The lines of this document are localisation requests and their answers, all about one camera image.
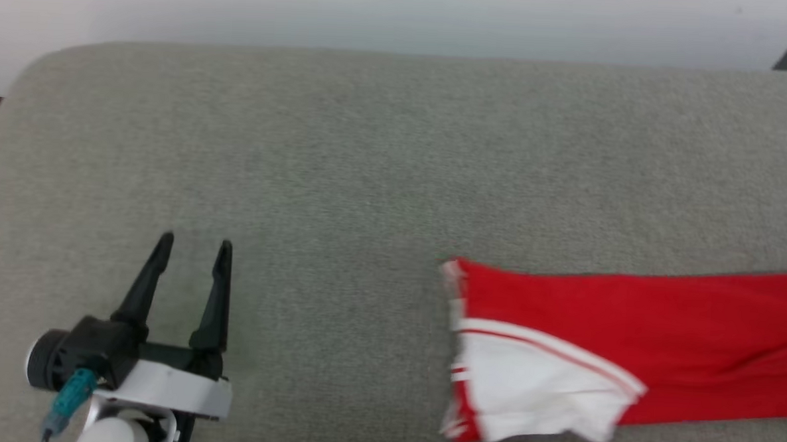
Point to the red and white basketball jersey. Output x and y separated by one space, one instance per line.
693 347

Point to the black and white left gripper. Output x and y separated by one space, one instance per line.
160 383

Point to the grey fabric sofa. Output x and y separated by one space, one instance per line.
369 167

